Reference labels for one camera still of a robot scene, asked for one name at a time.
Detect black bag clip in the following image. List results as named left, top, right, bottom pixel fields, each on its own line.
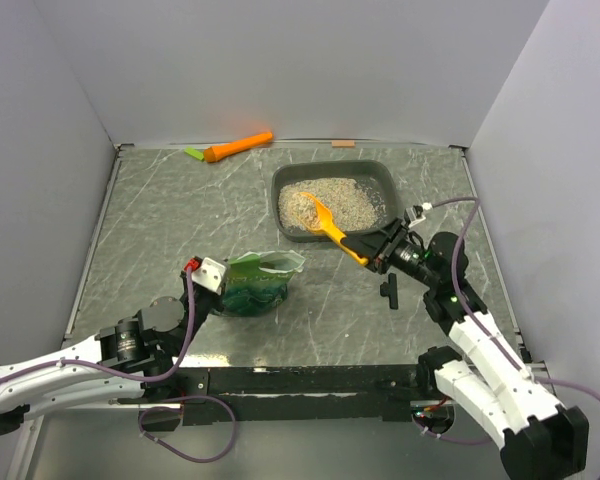
left=379, top=273, right=399, bottom=310

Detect green litter bag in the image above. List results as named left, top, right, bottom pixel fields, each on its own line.
left=212, top=250, right=306, bottom=318

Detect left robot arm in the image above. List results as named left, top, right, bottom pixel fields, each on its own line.
left=0, top=281, right=222, bottom=436

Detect yellow plastic scoop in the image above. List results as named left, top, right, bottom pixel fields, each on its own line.
left=292, top=192, right=368, bottom=266

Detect orange toy microphone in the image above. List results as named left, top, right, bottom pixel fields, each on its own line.
left=203, top=131, right=274, bottom=163

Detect green rectangular block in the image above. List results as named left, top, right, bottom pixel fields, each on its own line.
left=184, top=147, right=205, bottom=162

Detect tan tape piece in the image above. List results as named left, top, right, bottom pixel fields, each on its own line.
left=331, top=140, right=356, bottom=148

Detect litter granules in box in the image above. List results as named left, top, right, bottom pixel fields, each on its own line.
left=278, top=177, right=386, bottom=231

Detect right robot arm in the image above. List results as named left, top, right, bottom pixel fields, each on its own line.
left=342, top=219, right=589, bottom=479

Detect grey litter box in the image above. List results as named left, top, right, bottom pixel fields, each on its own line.
left=271, top=160, right=404, bottom=243

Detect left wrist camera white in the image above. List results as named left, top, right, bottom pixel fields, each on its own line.
left=183, top=257, right=230, bottom=295

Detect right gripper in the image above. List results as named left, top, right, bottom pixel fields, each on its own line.
left=340, top=217, right=439, bottom=289

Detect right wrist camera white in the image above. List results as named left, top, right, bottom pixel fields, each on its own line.
left=404, top=202, right=433, bottom=229

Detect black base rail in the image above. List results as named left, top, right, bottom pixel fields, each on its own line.
left=135, top=364, right=452, bottom=426

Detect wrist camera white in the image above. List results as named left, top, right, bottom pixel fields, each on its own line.
left=183, top=257, right=230, bottom=295
left=404, top=202, right=433, bottom=229

